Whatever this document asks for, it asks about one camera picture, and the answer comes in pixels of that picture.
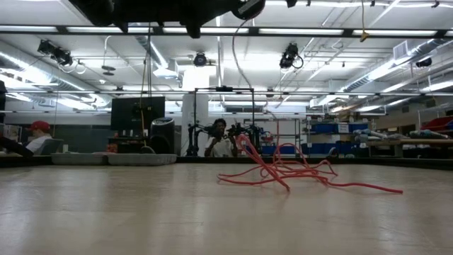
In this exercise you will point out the black overhead light bar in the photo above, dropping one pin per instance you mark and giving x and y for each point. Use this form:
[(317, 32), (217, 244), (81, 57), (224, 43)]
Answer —
[(440, 33)]

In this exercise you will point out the black aluminium table frame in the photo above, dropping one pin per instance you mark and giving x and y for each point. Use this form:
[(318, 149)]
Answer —
[(389, 162)]

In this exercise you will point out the black rig frame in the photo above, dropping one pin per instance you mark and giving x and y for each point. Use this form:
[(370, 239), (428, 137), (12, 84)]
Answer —
[(224, 88)]

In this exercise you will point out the grey tool kit case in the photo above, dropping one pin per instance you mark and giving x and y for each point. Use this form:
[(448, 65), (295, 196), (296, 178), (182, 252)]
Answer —
[(141, 159)]

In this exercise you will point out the person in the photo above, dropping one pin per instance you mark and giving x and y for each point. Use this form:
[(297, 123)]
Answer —
[(37, 141), (221, 147)]

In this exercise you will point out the blue storage bin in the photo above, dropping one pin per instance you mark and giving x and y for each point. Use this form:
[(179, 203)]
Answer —
[(325, 127), (347, 148)]

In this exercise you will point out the red storage bin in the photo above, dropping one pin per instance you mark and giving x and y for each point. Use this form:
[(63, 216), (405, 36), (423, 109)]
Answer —
[(439, 124)]

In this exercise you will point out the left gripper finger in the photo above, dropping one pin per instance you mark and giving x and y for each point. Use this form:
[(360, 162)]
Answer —
[(228, 8)]

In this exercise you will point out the black monitor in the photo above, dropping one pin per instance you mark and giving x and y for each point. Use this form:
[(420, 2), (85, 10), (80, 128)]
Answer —
[(124, 113)]

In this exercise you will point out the white ceiling vent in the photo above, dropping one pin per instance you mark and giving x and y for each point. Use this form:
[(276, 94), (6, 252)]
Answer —
[(401, 50)]

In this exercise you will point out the black ceiling camera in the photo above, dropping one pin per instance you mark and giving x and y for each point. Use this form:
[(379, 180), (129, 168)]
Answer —
[(200, 59), (53, 51), (290, 53)]

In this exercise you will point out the yellow hanging tag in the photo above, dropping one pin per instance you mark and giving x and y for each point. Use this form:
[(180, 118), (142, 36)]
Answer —
[(364, 36)]

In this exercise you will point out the black ceiling spotlight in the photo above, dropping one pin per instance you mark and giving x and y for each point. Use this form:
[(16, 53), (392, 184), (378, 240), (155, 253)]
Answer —
[(423, 62)]

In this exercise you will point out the wooden work table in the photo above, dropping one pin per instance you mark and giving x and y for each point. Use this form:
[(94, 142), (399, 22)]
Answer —
[(424, 141)]

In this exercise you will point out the grey office chair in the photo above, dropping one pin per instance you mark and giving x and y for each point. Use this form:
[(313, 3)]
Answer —
[(53, 147)]

